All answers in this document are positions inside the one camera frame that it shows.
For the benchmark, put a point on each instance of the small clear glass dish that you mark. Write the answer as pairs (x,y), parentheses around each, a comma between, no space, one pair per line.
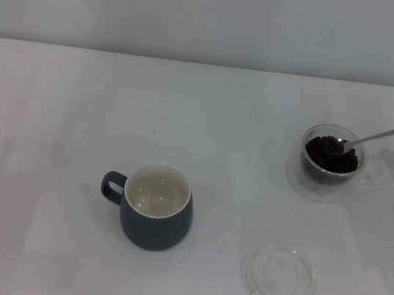
(277,278)

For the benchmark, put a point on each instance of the dark blue ceramic mug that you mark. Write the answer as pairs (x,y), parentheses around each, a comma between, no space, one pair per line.
(154,234)

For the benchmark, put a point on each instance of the clear glass cup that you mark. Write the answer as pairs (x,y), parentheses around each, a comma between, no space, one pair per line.
(362,172)

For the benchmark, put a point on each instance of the coffee beans in glass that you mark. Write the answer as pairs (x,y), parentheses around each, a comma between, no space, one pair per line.
(325,155)

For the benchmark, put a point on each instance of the clear glass saucer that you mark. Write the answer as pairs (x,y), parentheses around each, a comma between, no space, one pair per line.
(296,189)

